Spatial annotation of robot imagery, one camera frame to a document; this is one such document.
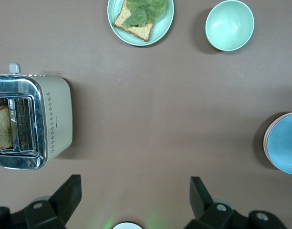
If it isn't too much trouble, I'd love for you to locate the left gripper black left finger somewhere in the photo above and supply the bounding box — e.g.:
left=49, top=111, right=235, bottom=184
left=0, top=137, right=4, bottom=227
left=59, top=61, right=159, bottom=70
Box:
left=24, top=175, right=82, bottom=229

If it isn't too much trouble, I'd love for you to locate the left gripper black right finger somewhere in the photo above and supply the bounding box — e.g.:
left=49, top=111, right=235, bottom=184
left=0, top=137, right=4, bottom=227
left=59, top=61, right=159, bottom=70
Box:
left=186, top=176, right=250, bottom=229

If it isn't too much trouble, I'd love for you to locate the pink plate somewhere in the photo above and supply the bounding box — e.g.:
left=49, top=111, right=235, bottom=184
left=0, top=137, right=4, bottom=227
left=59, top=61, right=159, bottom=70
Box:
left=264, top=112, right=292, bottom=173

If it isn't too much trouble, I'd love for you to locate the blue plate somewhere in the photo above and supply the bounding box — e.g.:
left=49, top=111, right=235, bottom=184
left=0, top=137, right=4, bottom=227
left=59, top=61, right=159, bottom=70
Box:
left=266, top=113, right=292, bottom=176

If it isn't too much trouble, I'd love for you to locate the beige and chrome toaster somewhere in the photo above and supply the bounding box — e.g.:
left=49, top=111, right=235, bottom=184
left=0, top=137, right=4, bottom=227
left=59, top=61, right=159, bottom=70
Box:
left=0, top=62, right=73, bottom=171

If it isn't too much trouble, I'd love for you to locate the brown bread slice in toaster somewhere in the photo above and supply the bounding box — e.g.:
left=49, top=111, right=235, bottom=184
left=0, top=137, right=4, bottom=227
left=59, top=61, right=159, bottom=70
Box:
left=0, top=105, right=14, bottom=151

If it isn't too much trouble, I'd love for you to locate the brown table cover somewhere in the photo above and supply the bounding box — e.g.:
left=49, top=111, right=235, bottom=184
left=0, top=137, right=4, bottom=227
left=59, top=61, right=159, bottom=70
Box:
left=0, top=0, right=292, bottom=229

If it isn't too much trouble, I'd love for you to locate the green plate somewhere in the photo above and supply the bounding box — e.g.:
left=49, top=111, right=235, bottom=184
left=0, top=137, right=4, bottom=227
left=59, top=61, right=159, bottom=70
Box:
left=107, top=0, right=175, bottom=47

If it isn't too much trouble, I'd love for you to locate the green bowl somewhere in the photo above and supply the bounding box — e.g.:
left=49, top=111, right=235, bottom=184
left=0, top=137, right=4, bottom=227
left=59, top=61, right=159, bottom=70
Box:
left=205, top=0, right=255, bottom=52

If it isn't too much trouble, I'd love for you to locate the toast slice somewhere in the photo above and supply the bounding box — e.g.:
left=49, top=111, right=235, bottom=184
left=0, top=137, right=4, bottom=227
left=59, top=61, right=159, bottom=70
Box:
left=113, top=0, right=156, bottom=42

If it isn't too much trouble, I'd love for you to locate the green lettuce leaf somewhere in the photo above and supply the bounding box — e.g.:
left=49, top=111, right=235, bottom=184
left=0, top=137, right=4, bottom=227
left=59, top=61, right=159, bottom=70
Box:
left=123, top=0, right=167, bottom=28

